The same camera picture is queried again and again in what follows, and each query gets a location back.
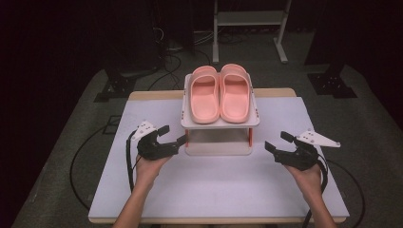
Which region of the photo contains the thin black floor cable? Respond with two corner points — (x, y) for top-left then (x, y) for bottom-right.
(69, 125), (107, 212)
(326, 159), (367, 228)

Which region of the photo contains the bundle of black floor cables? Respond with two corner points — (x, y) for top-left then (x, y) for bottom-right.
(145, 27), (213, 92)

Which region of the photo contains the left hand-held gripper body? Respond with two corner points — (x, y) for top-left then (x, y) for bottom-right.
(130, 120), (179, 162)

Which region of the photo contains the person's left hand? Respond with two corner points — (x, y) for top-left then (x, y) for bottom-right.
(134, 154), (174, 192)

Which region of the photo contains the white metal stand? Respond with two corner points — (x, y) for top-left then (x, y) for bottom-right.
(212, 0), (293, 66)

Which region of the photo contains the black stand base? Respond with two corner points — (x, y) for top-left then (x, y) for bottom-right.
(306, 64), (359, 100)
(93, 66), (161, 104)

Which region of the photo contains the person's right hand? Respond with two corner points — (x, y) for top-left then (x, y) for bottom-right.
(284, 162), (323, 199)

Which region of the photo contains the pink slipper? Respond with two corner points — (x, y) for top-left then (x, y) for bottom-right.
(188, 65), (221, 125)
(219, 63), (252, 124)

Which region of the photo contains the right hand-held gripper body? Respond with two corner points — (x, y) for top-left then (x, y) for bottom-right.
(275, 128), (341, 172)

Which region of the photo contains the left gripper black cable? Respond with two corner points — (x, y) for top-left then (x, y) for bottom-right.
(125, 130), (143, 194)

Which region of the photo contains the white two-tier shoe rack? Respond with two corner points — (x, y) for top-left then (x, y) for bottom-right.
(180, 71), (261, 157)

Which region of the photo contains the white table mat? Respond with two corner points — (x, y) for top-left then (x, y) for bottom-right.
(87, 96), (350, 220)

